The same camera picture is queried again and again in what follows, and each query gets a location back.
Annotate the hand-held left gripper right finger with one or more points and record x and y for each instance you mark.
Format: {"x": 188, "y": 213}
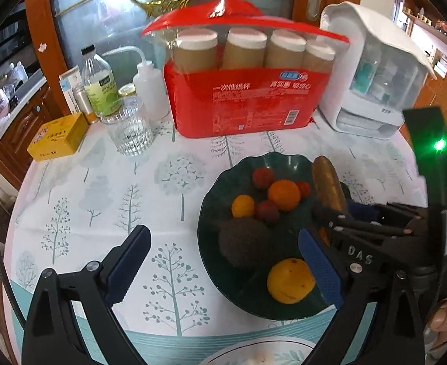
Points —
{"x": 322, "y": 270}

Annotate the tree print tablecloth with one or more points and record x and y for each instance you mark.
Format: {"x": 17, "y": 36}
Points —
{"x": 94, "y": 205}

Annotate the green label plastic bottle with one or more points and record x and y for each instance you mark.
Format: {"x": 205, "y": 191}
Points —
{"x": 100, "y": 83}

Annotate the frosted glass door gold ornament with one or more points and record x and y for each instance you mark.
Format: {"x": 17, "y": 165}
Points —
{"x": 113, "y": 19}

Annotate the dark red bayberry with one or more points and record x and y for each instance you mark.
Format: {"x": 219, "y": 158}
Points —
{"x": 267, "y": 211}

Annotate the brown bread stick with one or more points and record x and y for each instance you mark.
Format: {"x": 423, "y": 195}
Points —
{"x": 328, "y": 184}

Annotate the white and blue carton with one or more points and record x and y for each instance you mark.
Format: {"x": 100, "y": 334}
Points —
{"x": 69, "y": 87}

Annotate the white squeeze bottle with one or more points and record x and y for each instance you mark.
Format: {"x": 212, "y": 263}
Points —
{"x": 149, "y": 91}

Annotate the large yellow orange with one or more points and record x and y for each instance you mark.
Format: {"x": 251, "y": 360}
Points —
{"x": 290, "y": 281}

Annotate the orange tangerine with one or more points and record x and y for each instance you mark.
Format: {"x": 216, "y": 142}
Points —
{"x": 284, "y": 196}

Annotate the brown fuzzy kiwi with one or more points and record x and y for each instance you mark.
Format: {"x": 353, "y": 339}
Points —
{"x": 242, "y": 241}

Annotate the wooden wall shelf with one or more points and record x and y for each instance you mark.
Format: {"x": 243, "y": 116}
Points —
{"x": 432, "y": 19}

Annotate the small red tomato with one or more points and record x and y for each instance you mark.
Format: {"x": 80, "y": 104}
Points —
{"x": 304, "y": 189}

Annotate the red paper cup pack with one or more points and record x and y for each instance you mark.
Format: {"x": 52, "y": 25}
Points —
{"x": 246, "y": 95}

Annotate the small jar yellow lid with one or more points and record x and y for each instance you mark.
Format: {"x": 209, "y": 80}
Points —
{"x": 126, "y": 90}

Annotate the silver metal can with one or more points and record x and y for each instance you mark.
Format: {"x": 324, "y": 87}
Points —
{"x": 81, "y": 100}

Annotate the person's right hand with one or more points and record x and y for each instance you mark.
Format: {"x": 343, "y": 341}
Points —
{"x": 442, "y": 319}

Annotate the dark green scalloped plate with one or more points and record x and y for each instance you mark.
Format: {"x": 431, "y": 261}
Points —
{"x": 216, "y": 205}

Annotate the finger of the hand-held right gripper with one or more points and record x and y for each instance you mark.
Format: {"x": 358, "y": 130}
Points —
{"x": 360, "y": 211}
{"x": 360, "y": 241}

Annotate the yellow cardboard box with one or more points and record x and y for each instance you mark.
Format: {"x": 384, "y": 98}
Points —
{"x": 58, "y": 137}

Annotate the wooden side cabinet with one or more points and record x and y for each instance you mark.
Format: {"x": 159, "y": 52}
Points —
{"x": 10, "y": 121}

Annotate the white plate green rim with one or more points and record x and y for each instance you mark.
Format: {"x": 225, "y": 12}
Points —
{"x": 246, "y": 353}

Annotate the white cosmetics organizer box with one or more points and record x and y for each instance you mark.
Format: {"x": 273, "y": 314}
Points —
{"x": 375, "y": 76}

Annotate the clear ribbed drinking glass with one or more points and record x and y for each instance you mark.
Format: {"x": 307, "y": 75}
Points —
{"x": 130, "y": 129}

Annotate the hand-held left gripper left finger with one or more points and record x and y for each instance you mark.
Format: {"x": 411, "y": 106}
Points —
{"x": 126, "y": 270}

